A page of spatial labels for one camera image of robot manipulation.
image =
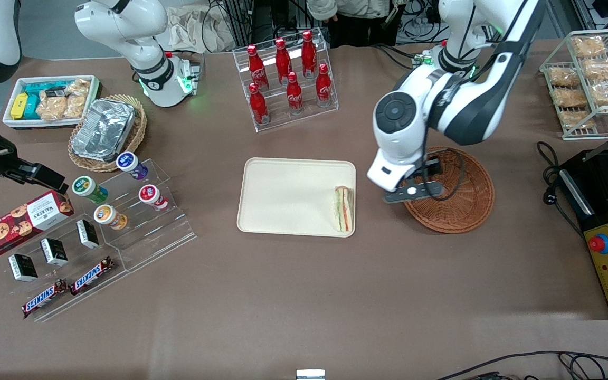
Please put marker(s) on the clear acrylic stepped snack stand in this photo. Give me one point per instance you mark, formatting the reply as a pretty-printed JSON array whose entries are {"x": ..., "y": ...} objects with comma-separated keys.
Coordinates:
[{"x": 98, "y": 301}]

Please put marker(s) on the orange cup blue lid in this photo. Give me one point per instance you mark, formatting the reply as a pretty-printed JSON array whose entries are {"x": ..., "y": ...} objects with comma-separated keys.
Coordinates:
[{"x": 107, "y": 216}]

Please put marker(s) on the green lid yogurt cup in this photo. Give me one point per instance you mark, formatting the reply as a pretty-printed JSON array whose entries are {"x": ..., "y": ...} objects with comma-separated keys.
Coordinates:
[{"x": 86, "y": 187}]

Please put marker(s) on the black countertop appliance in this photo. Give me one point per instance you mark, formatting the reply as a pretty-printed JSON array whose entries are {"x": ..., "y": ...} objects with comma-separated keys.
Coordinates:
[{"x": 597, "y": 182}]

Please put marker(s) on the Snickers bar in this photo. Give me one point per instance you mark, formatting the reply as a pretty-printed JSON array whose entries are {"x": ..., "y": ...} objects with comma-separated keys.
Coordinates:
[
  {"x": 92, "y": 275},
  {"x": 44, "y": 298}
]

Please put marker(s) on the small black box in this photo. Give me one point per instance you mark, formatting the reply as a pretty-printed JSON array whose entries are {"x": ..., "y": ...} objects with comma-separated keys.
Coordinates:
[
  {"x": 54, "y": 252},
  {"x": 87, "y": 234},
  {"x": 22, "y": 267}
]

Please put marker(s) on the clear acrylic stepped cup stand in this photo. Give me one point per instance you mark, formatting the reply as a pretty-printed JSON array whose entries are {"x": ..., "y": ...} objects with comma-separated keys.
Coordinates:
[{"x": 161, "y": 237}]

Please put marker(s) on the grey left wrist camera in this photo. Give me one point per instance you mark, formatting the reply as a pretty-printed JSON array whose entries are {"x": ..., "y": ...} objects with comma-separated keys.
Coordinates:
[{"x": 412, "y": 191}]

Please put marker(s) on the large brown wicker basket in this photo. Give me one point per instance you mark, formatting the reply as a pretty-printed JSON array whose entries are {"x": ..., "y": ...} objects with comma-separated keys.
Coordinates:
[{"x": 467, "y": 206}]

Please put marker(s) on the red Walkers cookie box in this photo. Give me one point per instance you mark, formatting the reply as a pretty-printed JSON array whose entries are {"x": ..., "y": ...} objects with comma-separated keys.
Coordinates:
[{"x": 19, "y": 224}]

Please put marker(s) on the person in beige jacket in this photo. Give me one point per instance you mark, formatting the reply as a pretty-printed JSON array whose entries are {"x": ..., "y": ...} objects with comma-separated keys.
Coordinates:
[{"x": 357, "y": 16}]

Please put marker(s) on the teal snack box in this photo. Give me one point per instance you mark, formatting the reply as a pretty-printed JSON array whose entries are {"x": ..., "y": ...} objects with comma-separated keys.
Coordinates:
[
  {"x": 45, "y": 87},
  {"x": 32, "y": 108}
]

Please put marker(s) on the yellow snack box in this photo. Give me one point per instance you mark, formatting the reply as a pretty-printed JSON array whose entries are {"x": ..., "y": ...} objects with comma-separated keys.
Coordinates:
[{"x": 19, "y": 105}]

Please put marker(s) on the white plastic crate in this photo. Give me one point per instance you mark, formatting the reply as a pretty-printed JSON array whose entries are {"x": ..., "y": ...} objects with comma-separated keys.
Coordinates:
[{"x": 11, "y": 124}]

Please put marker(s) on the red cola bottle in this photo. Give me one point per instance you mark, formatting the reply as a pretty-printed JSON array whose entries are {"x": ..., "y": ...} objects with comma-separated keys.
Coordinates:
[
  {"x": 294, "y": 97},
  {"x": 256, "y": 71},
  {"x": 309, "y": 55},
  {"x": 258, "y": 108},
  {"x": 283, "y": 63},
  {"x": 324, "y": 87}
]

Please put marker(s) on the aluminium foil container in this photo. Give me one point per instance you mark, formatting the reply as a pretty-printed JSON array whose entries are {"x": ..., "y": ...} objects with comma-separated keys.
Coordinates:
[{"x": 103, "y": 129}]

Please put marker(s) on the purple lid yogurt cup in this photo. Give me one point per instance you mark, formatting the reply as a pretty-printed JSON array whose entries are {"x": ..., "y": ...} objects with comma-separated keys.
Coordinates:
[{"x": 130, "y": 163}]

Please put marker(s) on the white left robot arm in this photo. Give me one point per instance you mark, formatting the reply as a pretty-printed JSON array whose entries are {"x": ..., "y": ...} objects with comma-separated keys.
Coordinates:
[{"x": 441, "y": 100}]

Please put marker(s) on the red lid yogurt cup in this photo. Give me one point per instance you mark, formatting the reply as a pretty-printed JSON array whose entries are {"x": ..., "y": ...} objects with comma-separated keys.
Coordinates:
[{"x": 151, "y": 195}]

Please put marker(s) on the sandwich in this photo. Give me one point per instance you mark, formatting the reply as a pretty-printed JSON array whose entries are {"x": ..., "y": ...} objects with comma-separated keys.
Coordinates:
[{"x": 343, "y": 211}]

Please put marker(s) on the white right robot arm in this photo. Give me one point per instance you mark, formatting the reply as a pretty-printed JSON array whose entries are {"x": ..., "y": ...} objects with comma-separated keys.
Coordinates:
[{"x": 151, "y": 58}]

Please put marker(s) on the small white arm base module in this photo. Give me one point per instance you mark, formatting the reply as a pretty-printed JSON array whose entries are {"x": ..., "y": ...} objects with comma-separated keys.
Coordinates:
[
  {"x": 423, "y": 60},
  {"x": 188, "y": 79}
]

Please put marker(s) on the small light wicker basket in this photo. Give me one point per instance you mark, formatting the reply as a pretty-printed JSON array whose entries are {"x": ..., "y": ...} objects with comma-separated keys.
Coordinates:
[{"x": 138, "y": 132}]

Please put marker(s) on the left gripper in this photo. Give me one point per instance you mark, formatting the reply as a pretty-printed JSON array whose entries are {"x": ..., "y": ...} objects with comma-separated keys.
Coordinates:
[{"x": 433, "y": 165}]

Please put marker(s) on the small white device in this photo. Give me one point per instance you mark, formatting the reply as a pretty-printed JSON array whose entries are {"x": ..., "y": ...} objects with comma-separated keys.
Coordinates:
[{"x": 310, "y": 374}]

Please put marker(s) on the cream rectangular tray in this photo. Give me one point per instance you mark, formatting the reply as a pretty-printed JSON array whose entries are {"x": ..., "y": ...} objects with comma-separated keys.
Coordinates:
[{"x": 288, "y": 198}]

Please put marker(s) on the clear acrylic bottle rack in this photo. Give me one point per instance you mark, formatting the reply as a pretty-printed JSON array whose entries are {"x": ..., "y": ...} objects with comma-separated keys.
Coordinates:
[{"x": 277, "y": 119}]

